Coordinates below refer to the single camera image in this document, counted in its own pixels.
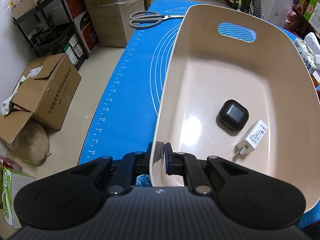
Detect beige plastic storage basket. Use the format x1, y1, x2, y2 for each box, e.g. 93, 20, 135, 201
150, 4, 319, 210

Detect blue silicone baking mat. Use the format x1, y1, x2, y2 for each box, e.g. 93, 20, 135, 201
79, 0, 319, 228

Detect black earbuds case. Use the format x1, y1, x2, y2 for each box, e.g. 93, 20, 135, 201
217, 99, 249, 132

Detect white usb charger plug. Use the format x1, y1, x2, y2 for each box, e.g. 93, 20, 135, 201
236, 119, 268, 156

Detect burlap sack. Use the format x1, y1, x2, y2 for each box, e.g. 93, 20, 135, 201
7, 120, 50, 165

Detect open cardboard box on floor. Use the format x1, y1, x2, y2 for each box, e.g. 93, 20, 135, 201
1, 54, 81, 144

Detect green white carton box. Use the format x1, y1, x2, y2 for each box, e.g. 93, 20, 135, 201
1, 167, 35, 229

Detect black metal shelf rack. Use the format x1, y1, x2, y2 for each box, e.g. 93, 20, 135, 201
13, 0, 88, 70

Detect large taped cardboard box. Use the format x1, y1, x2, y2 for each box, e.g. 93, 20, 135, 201
84, 0, 144, 48

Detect tissue pack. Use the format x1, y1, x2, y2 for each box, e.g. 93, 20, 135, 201
293, 33, 319, 74

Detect grey handled scissors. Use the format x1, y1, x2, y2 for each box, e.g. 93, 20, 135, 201
129, 11, 184, 30

